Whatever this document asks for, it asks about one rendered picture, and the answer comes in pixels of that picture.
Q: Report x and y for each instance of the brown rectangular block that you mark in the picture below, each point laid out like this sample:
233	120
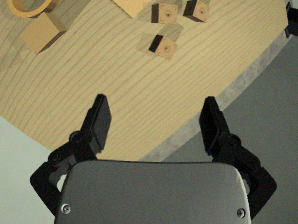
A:
43	32

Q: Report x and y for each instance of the brown cardboard carton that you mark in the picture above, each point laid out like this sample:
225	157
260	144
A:
196	11
163	47
164	13

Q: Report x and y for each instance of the light tan square board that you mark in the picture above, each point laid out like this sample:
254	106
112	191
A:
131	7

